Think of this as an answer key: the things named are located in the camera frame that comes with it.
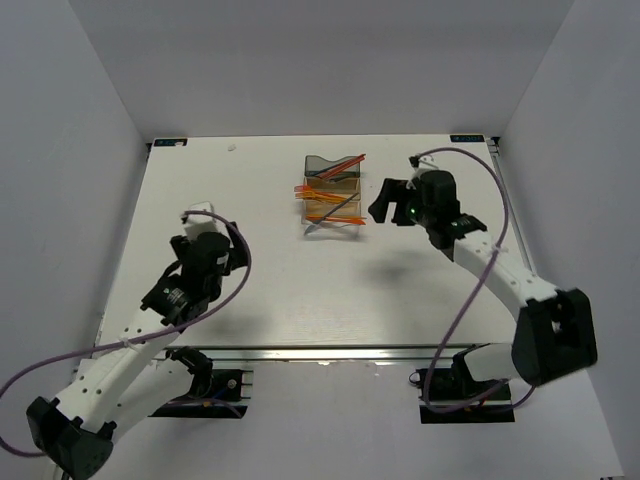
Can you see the blue chopstick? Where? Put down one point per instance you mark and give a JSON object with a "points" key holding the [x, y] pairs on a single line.
{"points": [[327, 173]]}

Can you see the orange plastic fork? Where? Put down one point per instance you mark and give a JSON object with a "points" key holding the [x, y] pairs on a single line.
{"points": [[328, 198]]}

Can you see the red plastic fork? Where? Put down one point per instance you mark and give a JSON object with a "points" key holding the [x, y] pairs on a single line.
{"points": [[307, 190]]}

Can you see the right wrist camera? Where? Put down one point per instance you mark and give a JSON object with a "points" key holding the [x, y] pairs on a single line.
{"points": [[421, 163]]}

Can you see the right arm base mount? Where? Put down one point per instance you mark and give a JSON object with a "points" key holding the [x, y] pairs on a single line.
{"points": [[448, 387]]}

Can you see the blue plastic knife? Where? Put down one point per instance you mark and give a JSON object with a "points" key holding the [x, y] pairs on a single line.
{"points": [[315, 223]]}

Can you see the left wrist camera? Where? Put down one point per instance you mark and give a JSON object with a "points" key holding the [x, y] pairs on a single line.
{"points": [[196, 224]]}

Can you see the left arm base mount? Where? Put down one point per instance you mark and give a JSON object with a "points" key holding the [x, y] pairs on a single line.
{"points": [[214, 393]]}

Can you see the clear plastic container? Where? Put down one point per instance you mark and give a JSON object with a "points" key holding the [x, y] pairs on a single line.
{"points": [[332, 230]]}

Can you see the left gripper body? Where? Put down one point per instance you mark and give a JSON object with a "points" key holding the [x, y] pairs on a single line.
{"points": [[215, 287]]}

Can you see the right blue corner sticker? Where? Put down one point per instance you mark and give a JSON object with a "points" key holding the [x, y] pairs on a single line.
{"points": [[467, 138]]}

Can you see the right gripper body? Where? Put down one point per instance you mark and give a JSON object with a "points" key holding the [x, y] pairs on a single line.
{"points": [[423, 215]]}

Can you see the left blue corner sticker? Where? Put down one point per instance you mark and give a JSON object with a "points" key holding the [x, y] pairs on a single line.
{"points": [[170, 142]]}

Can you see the orange plastic spork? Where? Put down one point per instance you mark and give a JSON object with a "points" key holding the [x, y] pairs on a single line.
{"points": [[324, 196]]}

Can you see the red plastic knife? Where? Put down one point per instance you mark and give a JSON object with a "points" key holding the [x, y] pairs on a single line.
{"points": [[350, 220]]}

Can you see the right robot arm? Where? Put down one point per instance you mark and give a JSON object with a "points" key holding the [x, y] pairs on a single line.
{"points": [[554, 335]]}

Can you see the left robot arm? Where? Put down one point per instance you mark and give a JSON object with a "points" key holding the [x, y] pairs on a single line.
{"points": [[78, 428]]}

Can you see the dark smoked plastic container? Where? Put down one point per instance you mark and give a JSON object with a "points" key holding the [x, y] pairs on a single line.
{"points": [[350, 165]]}

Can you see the blue corner sticker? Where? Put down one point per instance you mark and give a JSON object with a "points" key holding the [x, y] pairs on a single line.
{"points": [[170, 142], [467, 138]]}

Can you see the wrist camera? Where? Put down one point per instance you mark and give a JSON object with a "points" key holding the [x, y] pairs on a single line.
{"points": [[196, 224], [421, 163]]}

